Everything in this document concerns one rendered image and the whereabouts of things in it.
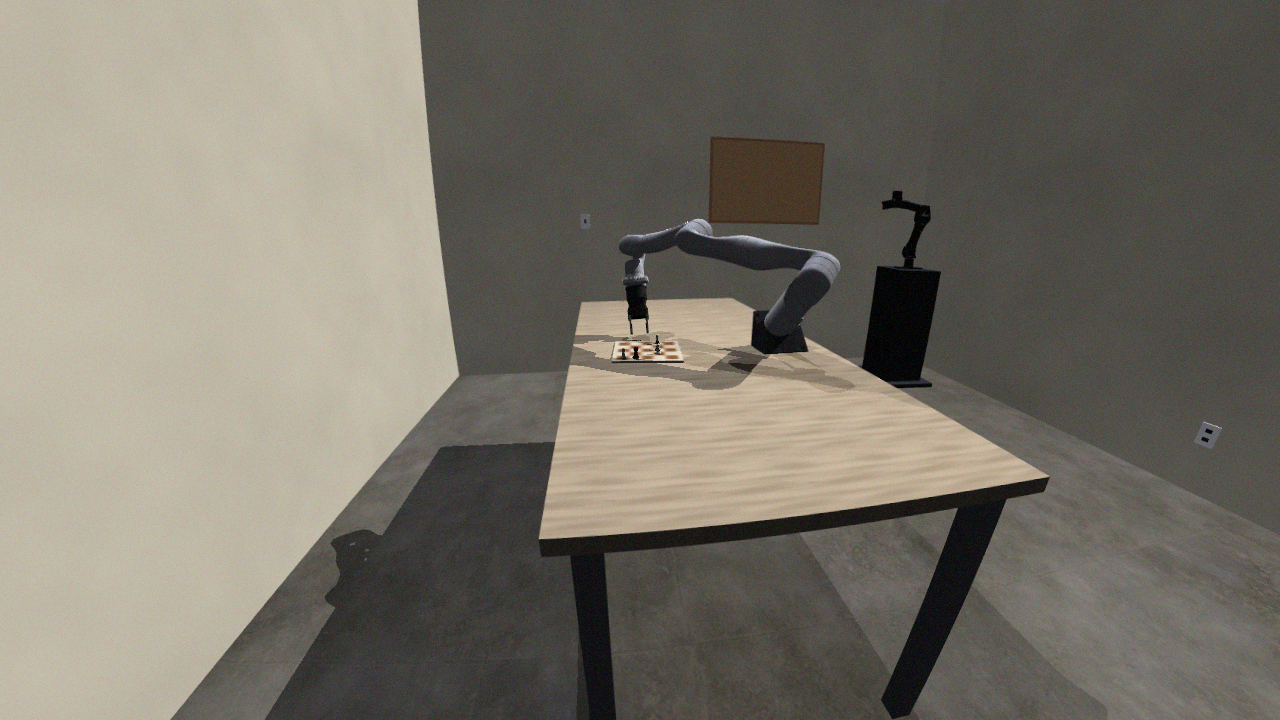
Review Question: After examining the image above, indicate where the brown and cream chessboard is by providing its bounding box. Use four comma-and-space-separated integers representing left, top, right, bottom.
612, 341, 684, 363

